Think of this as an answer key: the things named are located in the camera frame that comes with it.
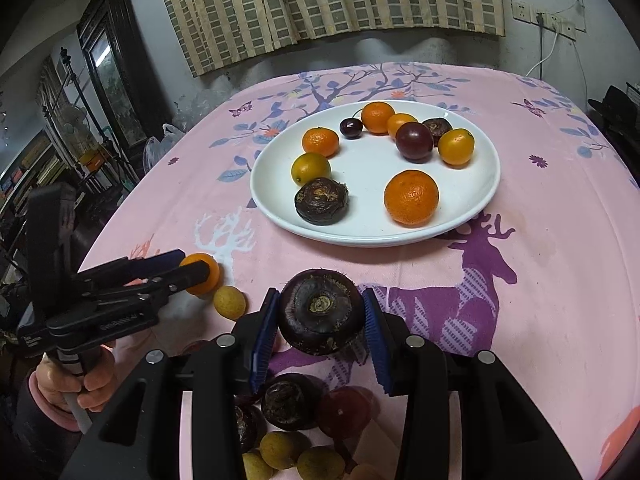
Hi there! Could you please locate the yellow longan front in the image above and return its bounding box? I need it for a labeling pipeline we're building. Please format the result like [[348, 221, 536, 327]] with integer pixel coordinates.
[[259, 431, 310, 470]]

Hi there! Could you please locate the yellow longan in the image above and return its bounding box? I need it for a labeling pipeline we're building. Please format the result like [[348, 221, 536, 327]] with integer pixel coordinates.
[[296, 446, 346, 480], [242, 451, 274, 480], [259, 431, 310, 470]]

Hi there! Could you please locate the mandarin on plate left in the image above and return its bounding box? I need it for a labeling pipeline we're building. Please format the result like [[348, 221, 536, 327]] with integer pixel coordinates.
[[302, 127, 340, 158]]

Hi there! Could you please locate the small yellow-green longan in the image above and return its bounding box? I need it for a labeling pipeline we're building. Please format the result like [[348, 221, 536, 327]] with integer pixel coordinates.
[[213, 286, 247, 321]]

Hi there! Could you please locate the dark mangosteen back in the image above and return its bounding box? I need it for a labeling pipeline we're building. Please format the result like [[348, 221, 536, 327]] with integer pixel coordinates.
[[294, 177, 349, 226]]

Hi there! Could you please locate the pink deer tablecloth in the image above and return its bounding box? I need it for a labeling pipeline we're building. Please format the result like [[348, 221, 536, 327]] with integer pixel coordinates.
[[85, 62, 639, 479]]

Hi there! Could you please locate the white power strip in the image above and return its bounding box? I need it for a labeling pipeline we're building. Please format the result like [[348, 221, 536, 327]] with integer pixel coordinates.
[[510, 0, 577, 41]]

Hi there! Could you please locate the dark mangosteen middle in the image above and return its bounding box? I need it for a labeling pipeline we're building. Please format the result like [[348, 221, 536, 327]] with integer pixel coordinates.
[[260, 373, 324, 431]]

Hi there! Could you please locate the yellow longan right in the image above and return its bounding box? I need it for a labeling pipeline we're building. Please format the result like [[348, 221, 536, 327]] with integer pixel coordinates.
[[296, 446, 346, 480]]

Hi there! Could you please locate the orange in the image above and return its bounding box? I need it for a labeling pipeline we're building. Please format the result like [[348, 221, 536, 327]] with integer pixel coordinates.
[[386, 113, 418, 139], [437, 128, 475, 167], [180, 252, 221, 296]]

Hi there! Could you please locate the dark framed mirror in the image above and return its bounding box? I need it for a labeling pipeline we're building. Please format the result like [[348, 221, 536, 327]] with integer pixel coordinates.
[[76, 0, 170, 159]]

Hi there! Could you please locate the mandarin on plate back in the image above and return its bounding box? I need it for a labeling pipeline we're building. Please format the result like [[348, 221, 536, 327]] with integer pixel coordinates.
[[360, 102, 395, 136]]

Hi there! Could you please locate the dark red plum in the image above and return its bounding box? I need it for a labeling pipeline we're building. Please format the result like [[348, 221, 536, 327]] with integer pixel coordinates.
[[395, 122, 434, 162]]

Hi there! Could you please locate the dark red cherry with stem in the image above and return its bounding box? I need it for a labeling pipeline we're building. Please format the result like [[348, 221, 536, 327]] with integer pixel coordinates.
[[340, 113, 363, 140]]

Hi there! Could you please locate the yellow longan middle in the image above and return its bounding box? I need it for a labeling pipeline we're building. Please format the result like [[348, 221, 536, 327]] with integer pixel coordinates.
[[242, 451, 274, 480]]

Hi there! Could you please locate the dark mangosteen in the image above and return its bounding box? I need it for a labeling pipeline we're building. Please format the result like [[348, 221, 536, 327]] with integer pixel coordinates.
[[260, 373, 324, 431], [277, 269, 364, 356], [294, 177, 349, 226]]

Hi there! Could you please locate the dark chestnut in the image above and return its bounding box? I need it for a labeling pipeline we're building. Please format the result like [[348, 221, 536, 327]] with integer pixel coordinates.
[[423, 117, 452, 148]]

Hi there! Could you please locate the clear plastic bag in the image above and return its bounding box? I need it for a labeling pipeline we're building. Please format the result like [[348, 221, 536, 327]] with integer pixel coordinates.
[[142, 124, 186, 174]]

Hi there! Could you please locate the left hand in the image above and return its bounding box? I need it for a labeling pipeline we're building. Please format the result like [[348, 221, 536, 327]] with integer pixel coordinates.
[[34, 346, 117, 413]]

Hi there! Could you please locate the dark purple plum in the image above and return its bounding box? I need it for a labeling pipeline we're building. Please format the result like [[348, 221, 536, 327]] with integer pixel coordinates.
[[319, 387, 372, 440]]

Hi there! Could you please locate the yellow kumquat on plate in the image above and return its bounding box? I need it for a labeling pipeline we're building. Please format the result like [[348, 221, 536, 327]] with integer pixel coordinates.
[[291, 153, 331, 186]]

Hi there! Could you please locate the dark mangosteen front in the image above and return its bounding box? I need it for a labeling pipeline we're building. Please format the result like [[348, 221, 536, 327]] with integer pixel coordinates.
[[277, 269, 364, 356]]

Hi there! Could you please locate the large mandarin on plate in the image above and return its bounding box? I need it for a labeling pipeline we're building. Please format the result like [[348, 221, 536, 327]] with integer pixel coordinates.
[[383, 170, 439, 228]]

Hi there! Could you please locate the white oval plate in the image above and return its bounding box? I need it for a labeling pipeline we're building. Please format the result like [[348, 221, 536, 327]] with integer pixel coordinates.
[[250, 100, 501, 247]]

